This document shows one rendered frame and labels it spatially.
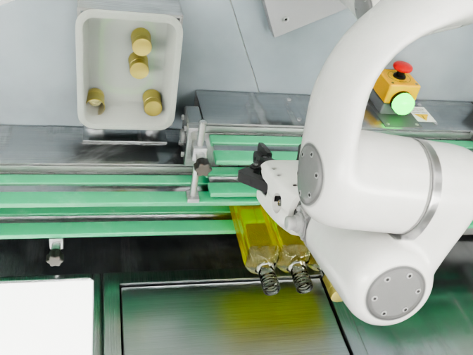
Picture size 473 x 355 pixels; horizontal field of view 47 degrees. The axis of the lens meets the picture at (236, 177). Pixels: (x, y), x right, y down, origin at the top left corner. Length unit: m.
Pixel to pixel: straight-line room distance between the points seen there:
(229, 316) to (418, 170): 0.69
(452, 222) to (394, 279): 0.06
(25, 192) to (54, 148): 0.11
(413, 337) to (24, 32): 0.93
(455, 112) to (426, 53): 0.15
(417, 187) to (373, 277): 0.08
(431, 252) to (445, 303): 0.84
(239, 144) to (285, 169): 0.42
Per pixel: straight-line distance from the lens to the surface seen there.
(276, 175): 0.56
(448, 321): 1.24
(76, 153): 1.05
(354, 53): 0.38
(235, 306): 1.05
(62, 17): 1.02
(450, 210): 0.42
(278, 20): 1.02
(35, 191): 1.00
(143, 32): 0.99
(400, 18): 0.39
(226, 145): 0.98
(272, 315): 1.05
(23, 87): 1.09
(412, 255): 0.43
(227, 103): 1.06
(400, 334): 1.16
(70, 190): 1.00
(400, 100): 1.13
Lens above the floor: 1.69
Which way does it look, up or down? 49 degrees down
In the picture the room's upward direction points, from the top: 163 degrees clockwise
